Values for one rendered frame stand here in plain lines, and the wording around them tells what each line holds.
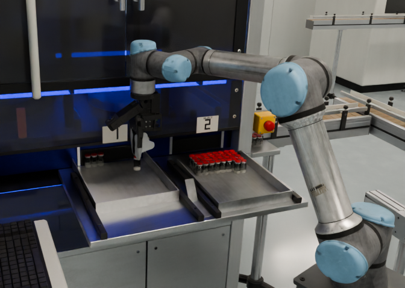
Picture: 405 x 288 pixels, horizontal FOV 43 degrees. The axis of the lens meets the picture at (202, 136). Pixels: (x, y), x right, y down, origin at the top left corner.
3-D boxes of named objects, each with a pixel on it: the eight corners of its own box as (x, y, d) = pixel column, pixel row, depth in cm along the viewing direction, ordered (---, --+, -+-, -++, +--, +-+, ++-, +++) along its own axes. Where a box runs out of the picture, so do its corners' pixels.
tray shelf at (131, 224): (57, 174, 178) (57, 169, 177) (237, 150, 206) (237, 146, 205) (90, 248, 137) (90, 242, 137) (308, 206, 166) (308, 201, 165)
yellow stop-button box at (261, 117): (248, 128, 203) (250, 110, 200) (264, 126, 206) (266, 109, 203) (258, 134, 196) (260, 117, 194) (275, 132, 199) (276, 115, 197)
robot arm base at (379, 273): (397, 284, 142) (404, 253, 138) (369, 308, 132) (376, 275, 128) (348, 259, 152) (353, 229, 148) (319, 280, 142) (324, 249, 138)
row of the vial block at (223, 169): (194, 174, 179) (195, 162, 177) (240, 167, 186) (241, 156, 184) (197, 176, 177) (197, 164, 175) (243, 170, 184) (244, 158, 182)
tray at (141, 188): (72, 167, 179) (72, 158, 178) (143, 158, 190) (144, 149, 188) (96, 214, 150) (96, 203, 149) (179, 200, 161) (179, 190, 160)
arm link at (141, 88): (134, 82, 149) (126, 75, 156) (134, 97, 150) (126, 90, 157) (158, 81, 152) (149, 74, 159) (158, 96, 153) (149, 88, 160)
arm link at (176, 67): (200, 52, 147) (171, 46, 153) (175, 58, 139) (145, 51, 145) (199, 79, 150) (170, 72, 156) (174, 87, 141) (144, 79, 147)
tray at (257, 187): (176, 167, 183) (176, 158, 182) (241, 159, 194) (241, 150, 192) (217, 213, 155) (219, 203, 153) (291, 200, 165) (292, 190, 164)
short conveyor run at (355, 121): (238, 153, 208) (241, 116, 203) (221, 140, 221) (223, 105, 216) (370, 136, 236) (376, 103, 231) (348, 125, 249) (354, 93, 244)
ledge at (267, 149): (235, 144, 212) (235, 140, 211) (262, 141, 217) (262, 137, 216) (252, 158, 200) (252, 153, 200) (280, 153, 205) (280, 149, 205)
